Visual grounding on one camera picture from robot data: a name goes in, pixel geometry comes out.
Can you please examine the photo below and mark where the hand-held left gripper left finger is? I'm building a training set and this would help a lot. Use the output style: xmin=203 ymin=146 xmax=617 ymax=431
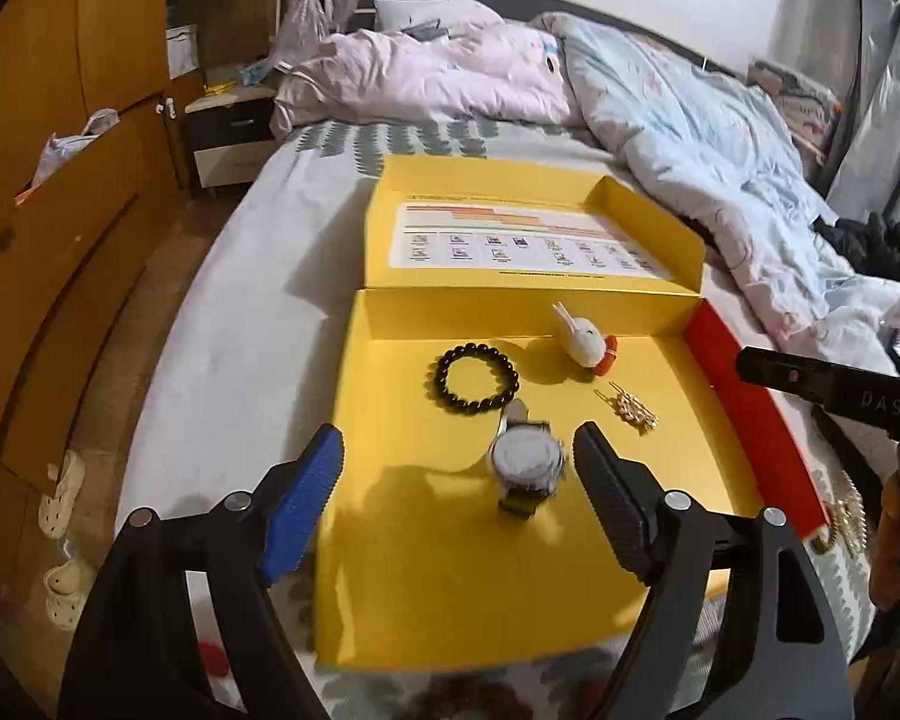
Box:
xmin=56 ymin=424 xmax=346 ymax=720

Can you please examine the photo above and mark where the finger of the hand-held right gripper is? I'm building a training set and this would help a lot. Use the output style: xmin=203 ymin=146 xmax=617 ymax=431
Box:
xmin=736 ymin=345 xmax=900 ymax=440

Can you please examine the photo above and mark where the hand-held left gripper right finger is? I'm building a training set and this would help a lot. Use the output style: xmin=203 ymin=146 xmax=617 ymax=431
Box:
xmin=573 ymin=421 xmax=857 ymax=720

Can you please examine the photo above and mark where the silver wristwatch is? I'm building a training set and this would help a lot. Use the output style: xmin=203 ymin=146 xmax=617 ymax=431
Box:
xmin=490 ymin=399 xmax=571 ymax=518

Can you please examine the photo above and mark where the yellow cardboard box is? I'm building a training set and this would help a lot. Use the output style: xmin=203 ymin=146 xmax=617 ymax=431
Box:
xmin=311 ymin=155 xmax=830 ymax=672

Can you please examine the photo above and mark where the black clothing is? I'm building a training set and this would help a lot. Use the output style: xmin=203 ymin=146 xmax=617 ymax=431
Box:
xmin=810 ymin=210 xmax=900 ymax=295

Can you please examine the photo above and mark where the white rabbit figure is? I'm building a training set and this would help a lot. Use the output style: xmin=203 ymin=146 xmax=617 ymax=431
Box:
xmin=553 ymin=301 xmax=620 ymax=374

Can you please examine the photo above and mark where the bed with leaf-print sheet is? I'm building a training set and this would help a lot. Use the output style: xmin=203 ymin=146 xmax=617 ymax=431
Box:
xmin=112 ymin=0 xmax=900 ymax=720

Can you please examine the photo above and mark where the cream clog slipper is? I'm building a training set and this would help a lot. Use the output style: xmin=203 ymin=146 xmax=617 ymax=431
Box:
xmin=37 ymin=450 xmax=87 ymax=541
xmin=41 ymin=559 xmax=98 ymax=631

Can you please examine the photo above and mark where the light blue printed duvet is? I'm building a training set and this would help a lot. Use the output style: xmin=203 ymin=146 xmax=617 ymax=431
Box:
xmin=547 ymin=11 xmax=900 ymax=346

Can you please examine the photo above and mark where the silver foil curtain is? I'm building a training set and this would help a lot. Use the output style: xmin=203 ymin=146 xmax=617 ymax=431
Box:
xmin=825 ymin=0 xmax=900 ymax=203

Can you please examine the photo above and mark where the black and white nightstand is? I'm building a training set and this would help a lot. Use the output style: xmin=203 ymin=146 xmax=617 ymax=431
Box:
xmin=185 ymin=82 xmax=278 ymax=200

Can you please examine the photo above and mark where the wooden wardrobe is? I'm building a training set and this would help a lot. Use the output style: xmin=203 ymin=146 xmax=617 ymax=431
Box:
xmin=0 ymin=0 xmax=278 ymax=481

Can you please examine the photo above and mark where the white plastic bag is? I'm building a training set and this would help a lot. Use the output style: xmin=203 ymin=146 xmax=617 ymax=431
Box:
xmin=15 ymin=109 xmax=121 ymax=203

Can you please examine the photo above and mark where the pink duvet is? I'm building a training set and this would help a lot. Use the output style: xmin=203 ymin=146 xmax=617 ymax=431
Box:
xmin=270 ymin=0 xmax=582 ymax=137

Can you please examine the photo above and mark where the clear hanging plastic bag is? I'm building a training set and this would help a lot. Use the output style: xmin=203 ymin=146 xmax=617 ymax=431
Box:
xmin=274 ymin=0 xmax=361 ymax=72

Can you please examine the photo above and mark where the white pillow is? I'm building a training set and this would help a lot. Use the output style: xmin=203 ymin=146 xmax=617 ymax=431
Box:
xmin=373 ymin=0 xmax=507 ymax=35

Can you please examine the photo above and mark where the black strap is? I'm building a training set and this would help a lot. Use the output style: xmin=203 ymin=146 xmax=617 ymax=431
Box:
xmin=810 ymin=403 xmax=882 ymax=511

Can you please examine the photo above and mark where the gold chain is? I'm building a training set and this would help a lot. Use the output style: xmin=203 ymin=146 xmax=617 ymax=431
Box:
xmin=806 ymin=469 xmax=880 ymax=556

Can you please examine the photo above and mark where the black bead bracelet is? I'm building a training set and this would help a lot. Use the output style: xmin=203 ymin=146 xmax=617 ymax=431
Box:
xmin=429 ymin=343 xmax=521 ymax=415

